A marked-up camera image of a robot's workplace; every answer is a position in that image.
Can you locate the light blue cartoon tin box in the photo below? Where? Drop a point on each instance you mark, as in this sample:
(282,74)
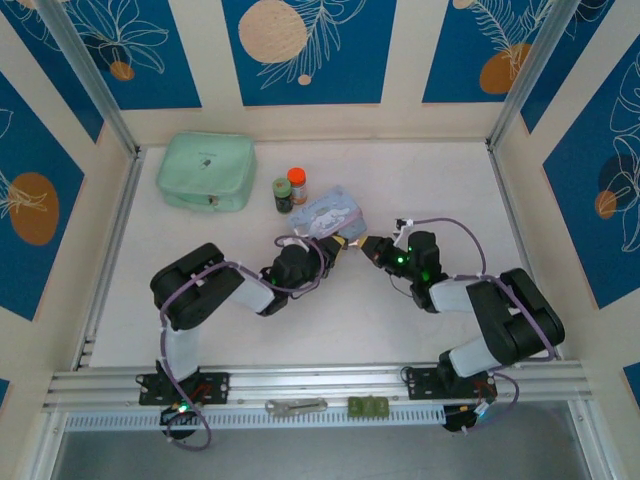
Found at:
(325,212)

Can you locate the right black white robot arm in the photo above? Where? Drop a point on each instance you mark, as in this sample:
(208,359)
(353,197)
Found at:
(515,320)

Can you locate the orange lid spice bottle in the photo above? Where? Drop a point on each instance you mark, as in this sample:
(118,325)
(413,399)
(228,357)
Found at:
(298,187)

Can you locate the green lid dark bottle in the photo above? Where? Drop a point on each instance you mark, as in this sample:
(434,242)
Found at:
(282,197)

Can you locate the mint green zipper pouch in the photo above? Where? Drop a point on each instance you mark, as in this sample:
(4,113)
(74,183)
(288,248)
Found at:
(205,167)

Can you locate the silver flat wrench tool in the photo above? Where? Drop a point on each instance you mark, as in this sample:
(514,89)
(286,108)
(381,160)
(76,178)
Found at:
(295,406)

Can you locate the green three button block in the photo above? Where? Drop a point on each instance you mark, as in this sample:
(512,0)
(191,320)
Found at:
(368,405)

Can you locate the black controller board green light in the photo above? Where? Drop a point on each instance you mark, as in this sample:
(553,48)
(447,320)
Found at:
(180,414)
(467,417)

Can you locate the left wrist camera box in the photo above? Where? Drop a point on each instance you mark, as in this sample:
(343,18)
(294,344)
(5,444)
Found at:
(291,244)

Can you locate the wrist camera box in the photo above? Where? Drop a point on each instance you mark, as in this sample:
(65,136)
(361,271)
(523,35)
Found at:
(291,244)
(404,225)

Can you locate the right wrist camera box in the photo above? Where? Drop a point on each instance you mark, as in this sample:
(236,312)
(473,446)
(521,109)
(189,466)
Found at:
(404,225)

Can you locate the aluminium side rail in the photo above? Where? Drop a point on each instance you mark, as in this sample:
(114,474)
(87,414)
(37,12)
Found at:
(515,215)
(117,225)

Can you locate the aluminium front frame rail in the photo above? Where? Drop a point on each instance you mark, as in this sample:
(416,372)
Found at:
(310,382)

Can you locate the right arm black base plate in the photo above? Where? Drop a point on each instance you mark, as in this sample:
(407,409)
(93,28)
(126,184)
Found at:
(422,382)

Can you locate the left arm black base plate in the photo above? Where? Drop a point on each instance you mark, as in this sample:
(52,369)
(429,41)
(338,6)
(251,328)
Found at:
(215,387)

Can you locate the aluminium corner post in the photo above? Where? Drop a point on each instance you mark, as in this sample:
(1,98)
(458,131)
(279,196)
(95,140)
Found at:
(90,75)
(532,70)

